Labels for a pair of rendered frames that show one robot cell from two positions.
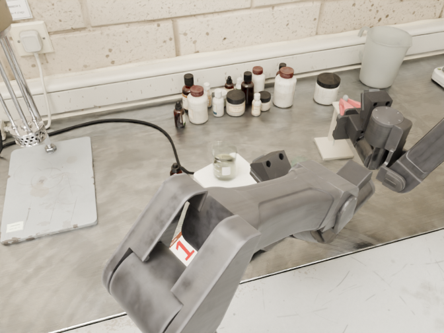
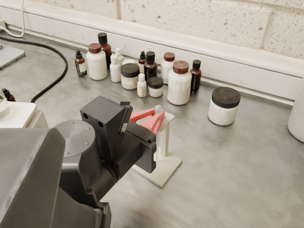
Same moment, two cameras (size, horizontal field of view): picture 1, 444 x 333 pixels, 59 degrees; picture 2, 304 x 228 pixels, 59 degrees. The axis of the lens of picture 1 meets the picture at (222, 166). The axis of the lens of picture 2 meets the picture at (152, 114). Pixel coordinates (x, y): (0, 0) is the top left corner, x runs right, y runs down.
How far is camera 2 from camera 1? 0.76 m
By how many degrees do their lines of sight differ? 31
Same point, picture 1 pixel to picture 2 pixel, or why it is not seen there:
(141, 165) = (18, 84)
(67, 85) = (36, 11)
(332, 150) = not seen: hidden behind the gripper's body
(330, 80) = (224, 97)
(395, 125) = not seen: hidden behind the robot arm
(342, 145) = (166, 168)
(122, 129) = (49, 57)
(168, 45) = (111, 6)
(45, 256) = not seen: outside the picture
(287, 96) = (174, 92)
